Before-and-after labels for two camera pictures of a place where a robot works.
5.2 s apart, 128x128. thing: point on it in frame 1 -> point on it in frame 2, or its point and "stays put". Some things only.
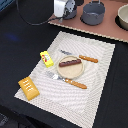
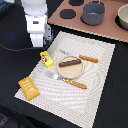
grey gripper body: (70, 9) -> (48, 35)
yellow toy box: (46, 58) stays put
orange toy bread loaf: (30, 90) stays put
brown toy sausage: (70, 62) stays put
